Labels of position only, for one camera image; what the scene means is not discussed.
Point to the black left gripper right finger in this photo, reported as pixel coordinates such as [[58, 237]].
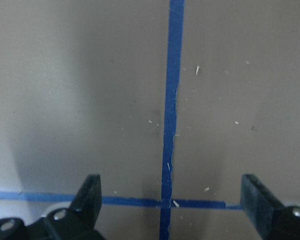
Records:
[[271, 218]]

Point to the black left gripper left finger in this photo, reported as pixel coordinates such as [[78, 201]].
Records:
[[76, 222]]

